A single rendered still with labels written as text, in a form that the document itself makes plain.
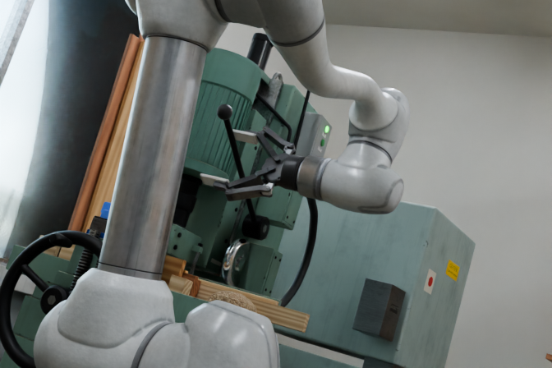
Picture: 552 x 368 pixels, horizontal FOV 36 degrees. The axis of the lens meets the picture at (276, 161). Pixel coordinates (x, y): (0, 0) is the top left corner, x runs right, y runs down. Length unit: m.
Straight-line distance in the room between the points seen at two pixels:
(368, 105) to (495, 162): 2.59
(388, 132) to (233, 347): 0.71
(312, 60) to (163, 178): 0.32
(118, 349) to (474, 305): 2.97
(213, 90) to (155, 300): 0.84
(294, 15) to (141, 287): 0.47
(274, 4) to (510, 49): 3.25
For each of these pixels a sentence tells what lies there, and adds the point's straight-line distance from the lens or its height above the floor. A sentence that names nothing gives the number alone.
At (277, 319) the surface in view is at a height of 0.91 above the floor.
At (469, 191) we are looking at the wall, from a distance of 4.25.
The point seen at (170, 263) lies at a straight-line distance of 1.94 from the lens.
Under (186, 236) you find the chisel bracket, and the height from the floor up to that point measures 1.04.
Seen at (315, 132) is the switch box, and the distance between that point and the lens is 2.28.
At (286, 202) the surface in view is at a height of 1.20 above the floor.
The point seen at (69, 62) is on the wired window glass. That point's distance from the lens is 3.62.
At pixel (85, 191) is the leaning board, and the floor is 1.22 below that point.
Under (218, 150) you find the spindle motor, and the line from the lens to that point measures 2.00.
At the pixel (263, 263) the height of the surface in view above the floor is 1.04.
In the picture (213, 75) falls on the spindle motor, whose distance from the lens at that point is 2.04.
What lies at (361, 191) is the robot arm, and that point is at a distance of 1.69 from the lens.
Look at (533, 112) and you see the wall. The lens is 4.31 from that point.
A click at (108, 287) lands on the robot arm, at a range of 1.29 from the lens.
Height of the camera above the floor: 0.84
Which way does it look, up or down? 12 degrees up
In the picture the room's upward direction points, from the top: 17 degrees clockwise
